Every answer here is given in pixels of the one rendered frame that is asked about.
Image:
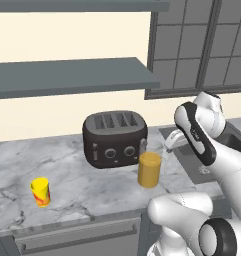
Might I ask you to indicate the glass pitcher with orange juice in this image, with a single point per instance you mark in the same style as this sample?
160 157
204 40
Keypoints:
149 171

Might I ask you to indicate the yellow cup with red pattern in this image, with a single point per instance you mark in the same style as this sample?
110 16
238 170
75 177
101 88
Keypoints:
40 191

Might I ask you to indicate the grey drawer front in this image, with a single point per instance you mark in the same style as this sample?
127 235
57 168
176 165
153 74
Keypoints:
75 241

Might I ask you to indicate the dark brown four-slot toaster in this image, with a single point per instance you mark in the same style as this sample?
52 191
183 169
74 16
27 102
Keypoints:
113 146

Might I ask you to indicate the grey wall shelf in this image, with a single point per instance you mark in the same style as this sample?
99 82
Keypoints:
65 76
78 5

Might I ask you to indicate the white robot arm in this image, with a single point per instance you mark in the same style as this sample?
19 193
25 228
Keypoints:
232 166

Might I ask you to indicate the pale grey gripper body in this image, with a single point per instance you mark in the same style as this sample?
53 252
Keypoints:
174 140

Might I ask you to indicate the grey sink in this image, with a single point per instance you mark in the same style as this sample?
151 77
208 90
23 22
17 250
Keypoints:
188 161

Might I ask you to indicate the grey framed window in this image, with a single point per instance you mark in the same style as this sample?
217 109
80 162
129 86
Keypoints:
192 46

